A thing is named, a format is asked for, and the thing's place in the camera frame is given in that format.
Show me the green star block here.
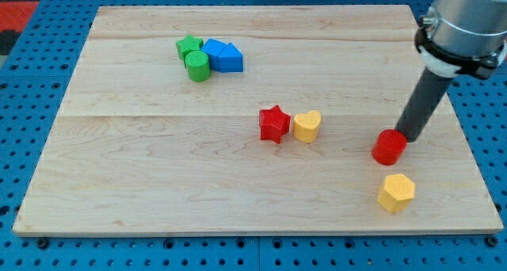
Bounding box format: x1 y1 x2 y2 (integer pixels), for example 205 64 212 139
175 35 204 60

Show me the red and black mat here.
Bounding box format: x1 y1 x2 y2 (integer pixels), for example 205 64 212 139
1 0 40 55

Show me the blue cube block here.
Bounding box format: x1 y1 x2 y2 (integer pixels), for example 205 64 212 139
200 38 227 71

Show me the green cylinder block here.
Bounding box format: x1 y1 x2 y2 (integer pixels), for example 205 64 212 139
185 51 211 82

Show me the red cylinder block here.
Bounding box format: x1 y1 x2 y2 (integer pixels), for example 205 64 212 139
372 129 407 166

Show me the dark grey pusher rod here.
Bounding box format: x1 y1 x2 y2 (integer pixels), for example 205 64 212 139
395 68 453 143

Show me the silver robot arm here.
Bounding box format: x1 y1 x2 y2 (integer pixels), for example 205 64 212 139
415 0 506 80

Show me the blue triangle block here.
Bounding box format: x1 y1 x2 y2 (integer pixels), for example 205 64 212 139
218 43 244 73

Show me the yellow heart block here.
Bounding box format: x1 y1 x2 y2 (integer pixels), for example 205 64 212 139
292 110 322 143

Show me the yellow hexagon block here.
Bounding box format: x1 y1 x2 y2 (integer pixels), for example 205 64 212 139
377 174 416 213

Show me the light wooden board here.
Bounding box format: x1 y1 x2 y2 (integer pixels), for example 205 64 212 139
13 5 503 238

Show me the red star block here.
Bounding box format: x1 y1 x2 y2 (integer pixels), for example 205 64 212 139
258 105 291 144

